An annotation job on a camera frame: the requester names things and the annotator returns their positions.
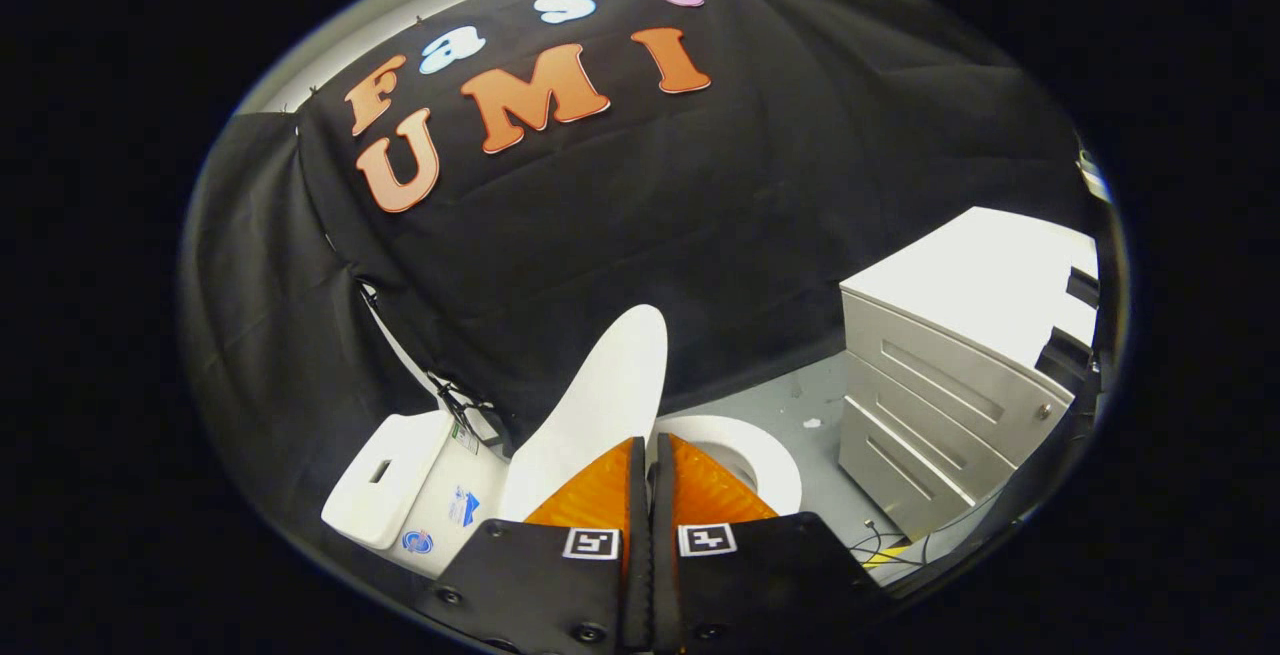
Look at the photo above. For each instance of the black object on cabinet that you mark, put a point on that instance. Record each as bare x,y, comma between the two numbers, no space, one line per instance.
1065,360

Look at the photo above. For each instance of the white toilet lid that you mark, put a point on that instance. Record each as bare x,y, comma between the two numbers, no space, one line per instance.
610,385

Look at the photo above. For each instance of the white drawer cabinet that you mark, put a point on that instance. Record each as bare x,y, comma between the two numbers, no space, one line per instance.
930,375

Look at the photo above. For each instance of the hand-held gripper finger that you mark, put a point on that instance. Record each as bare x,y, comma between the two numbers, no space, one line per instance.
640,555
662,555

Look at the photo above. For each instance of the white toilet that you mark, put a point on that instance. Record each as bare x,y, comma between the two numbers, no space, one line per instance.
380,485

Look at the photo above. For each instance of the black backdrop cloth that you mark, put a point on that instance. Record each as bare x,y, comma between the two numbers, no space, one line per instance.
700,215

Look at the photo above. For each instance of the white toilet seat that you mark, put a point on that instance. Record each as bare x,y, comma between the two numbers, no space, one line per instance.
775,465

